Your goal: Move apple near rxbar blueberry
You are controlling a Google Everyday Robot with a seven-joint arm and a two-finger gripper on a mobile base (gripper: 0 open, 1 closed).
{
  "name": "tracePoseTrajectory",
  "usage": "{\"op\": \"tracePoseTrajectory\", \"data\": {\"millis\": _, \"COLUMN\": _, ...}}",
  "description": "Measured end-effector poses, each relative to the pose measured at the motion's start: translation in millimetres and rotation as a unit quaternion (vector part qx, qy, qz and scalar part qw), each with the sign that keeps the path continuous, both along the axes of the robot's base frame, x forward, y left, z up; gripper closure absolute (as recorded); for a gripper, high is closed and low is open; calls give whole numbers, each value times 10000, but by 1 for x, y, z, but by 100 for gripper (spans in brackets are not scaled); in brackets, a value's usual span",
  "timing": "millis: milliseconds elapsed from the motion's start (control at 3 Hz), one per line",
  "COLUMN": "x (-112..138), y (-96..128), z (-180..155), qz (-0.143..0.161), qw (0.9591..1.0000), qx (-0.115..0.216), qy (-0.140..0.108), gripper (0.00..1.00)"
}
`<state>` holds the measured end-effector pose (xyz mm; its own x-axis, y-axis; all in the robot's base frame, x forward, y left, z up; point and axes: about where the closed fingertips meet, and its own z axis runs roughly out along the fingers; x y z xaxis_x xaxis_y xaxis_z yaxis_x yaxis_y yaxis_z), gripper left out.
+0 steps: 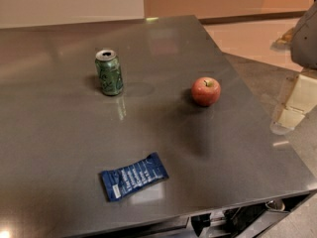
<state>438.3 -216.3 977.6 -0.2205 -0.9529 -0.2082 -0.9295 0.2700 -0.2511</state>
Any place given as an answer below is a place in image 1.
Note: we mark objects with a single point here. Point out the blue rxbar wrapper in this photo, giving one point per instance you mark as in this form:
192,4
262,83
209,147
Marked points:
130,179

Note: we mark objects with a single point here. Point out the green soda can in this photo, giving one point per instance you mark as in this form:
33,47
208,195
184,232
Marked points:
109,72

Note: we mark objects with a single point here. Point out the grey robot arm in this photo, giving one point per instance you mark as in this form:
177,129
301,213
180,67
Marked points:
301,40

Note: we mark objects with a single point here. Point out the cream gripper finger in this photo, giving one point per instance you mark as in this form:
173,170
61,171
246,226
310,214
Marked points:
298,96

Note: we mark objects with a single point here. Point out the dark drawer under table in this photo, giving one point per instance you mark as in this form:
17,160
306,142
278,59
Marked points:
241,222

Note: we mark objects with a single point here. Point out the red apple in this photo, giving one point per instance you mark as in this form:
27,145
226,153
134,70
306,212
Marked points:
205,91

